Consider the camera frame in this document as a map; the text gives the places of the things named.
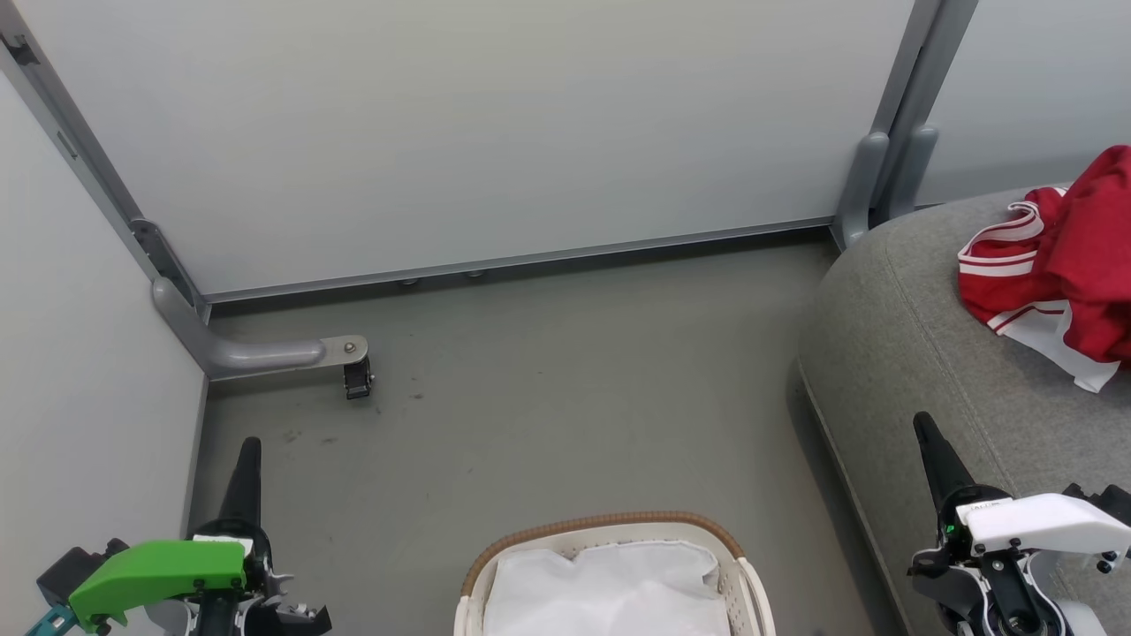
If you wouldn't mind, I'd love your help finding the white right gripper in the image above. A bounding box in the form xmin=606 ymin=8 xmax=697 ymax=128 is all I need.
xmin=913 ymin=412 xmax=1131 ymax=557

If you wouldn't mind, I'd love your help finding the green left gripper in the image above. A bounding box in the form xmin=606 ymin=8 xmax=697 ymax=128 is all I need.
xmin=69 ymin=437 xmax=266 ymax=632

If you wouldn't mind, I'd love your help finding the red white striped garment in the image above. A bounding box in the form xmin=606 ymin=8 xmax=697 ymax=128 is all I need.
xmin=959 ymin=185 xmax=1131 ymax=394

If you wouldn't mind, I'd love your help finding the white basket with brown rim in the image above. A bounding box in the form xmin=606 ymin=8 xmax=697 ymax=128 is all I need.
xmin=453 ymin=511 xmax=777 ymax=636

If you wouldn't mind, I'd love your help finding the grey fabric sofa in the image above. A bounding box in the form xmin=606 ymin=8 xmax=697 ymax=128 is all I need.
xmin=798 ymin=181 xmax=1131 ymax=636

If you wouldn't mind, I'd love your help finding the grey curved partition foot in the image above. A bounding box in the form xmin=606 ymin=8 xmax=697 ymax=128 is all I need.
xmin=152 ymin=278 xmax=369 ymax=381

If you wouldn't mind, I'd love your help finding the white cloth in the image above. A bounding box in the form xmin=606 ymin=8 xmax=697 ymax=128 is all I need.
xmin=483 ymin=541 xmax=732 ymax=636

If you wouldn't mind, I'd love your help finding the grey partition corner post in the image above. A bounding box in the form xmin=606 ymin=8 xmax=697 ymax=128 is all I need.
xmin=835 ymin=0 xmax=942 ymax=248
xmin=888 ymin=0 xmax=982 ymax=222

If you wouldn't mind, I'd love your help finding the grey partition bottom rail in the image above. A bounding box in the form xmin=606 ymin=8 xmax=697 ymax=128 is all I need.
xmin=205 ymin=216 xmax=836 ymax=306

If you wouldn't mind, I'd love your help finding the grey slanted partition post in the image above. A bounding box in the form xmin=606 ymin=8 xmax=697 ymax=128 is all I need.
xmin=0 ymin=18 xmax=213 ymax=310

